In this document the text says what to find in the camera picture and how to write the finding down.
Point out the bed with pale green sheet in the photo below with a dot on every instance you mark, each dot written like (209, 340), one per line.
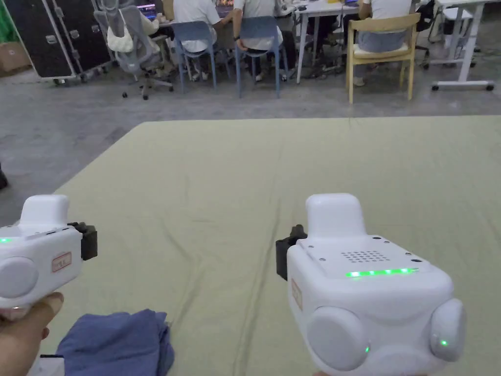
(250, 188)

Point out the black flight case on wheels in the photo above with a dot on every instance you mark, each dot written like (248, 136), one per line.
(58, 35)

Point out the cardboard carton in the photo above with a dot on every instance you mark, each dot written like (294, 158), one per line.
(11, 58)

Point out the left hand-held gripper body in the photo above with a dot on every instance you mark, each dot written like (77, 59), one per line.
(43, 250)

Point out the white desk with T-foot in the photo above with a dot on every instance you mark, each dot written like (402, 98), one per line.
(462, 39)

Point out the blue shirt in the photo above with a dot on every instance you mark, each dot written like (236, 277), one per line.
(117, 344)

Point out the person's left hand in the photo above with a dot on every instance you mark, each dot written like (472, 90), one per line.
(21, 337)

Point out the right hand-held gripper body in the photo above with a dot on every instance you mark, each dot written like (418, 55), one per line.
(364, 297)

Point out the cream shoulder bag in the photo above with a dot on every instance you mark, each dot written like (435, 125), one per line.
(120, 39)

